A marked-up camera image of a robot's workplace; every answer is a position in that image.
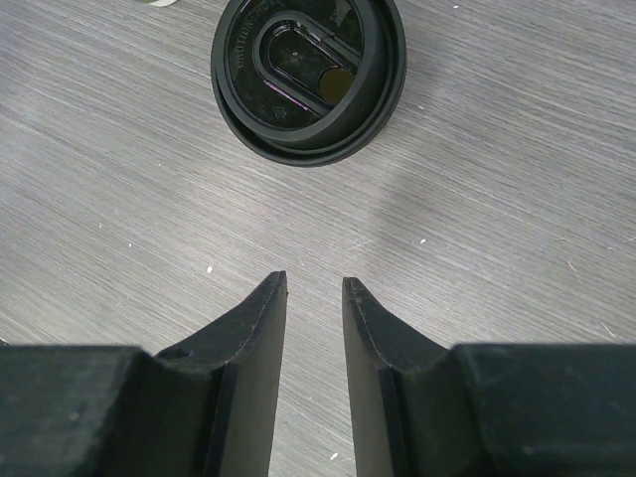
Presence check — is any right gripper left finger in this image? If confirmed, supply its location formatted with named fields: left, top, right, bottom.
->
left=1, top=271, right=287, bottom=476

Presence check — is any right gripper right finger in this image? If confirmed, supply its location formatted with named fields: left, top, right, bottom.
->
left=342, top=277, right=635, bottom=476

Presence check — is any black cup lid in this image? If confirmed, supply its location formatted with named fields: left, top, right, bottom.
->
left=210, top=1, right=407, bottom=167

